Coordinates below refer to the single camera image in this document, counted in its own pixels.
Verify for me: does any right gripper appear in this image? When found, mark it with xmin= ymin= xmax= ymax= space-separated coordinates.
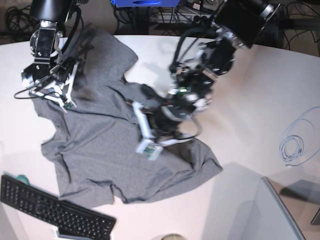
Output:
xmin=14 ymin=58 xmax=79 ymax=105

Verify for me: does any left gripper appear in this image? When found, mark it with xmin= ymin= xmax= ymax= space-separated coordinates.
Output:
xmin=132 ymin=101 xmax=202 ymax=148

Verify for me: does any grey t-shirt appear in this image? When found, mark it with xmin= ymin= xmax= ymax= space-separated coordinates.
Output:
xmin=33 ymin=26 xmax=223 ymax=208

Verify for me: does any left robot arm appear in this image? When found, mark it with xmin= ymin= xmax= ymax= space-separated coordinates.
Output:
xmin=131 ymin=0 xmax=279 ymax=153

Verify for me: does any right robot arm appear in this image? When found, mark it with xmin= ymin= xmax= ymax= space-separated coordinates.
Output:
xmin=21 ymin=0 xmax=87 ymax=110

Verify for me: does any green tape roll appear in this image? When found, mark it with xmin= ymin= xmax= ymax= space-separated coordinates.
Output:
xmin=15 ymin=174 xmax=30 ymax=186

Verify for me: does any blue box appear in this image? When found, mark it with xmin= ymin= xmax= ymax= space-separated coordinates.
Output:
xmin=110 ymin=0 xmax=180 ymax=8

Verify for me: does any round tan lid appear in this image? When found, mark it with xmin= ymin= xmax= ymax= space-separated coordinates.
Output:
xmin=161 ymin=233 xmax=187 ymax=240

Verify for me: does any black keyboard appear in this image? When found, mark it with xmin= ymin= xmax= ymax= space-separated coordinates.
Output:
xmin=0 ymin=174 xmax=116 ymax=240

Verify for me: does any grey monitor edge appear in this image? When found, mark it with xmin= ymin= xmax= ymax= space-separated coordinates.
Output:
xmin=255 ymin=177 xmax=305 ymax=240

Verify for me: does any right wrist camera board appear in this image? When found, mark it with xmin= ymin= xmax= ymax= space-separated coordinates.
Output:
xmin=62 ymin=100 xmax=77 ymax=112

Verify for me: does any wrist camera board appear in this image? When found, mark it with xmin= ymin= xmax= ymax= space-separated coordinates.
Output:
xmin=62 ymin=100 xmax=77 ymax=112
xmin=136 ymin=139 xmax=163 ymax=161

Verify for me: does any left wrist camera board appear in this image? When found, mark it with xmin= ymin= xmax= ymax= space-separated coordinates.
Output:
xmin=136 ymin=139 xmax=163 ymax=161

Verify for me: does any coiled white cable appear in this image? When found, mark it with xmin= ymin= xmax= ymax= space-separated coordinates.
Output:
xmin=278 ymin=106 xmax=320 ymax=168

